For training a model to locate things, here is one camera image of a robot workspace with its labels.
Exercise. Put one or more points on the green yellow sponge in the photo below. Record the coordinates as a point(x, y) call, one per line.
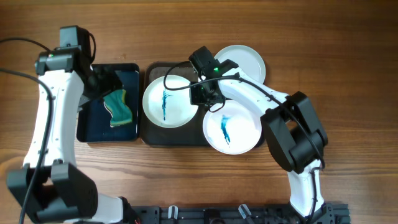
point(115, 104)

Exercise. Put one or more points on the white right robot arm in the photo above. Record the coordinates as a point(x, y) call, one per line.
point(290, 125)

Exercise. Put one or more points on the black water tray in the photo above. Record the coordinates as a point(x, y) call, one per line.
point(94, 119)

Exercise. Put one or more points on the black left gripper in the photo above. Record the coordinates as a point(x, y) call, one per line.
point(110, 81)

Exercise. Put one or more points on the white plate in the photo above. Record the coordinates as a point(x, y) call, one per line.
point(231, 128)

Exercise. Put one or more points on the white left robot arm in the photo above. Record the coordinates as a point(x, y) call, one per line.
point(49, 187)

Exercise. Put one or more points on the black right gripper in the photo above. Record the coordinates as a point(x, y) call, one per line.
point(195, 98)

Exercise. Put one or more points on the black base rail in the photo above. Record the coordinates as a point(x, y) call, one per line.
point(269, 214)

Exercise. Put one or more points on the dark grey serving tray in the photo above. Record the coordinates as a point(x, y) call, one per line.
point(190, 134)

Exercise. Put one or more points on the white plate stained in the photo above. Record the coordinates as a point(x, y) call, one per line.
point(247, 59)
point(166, 108)

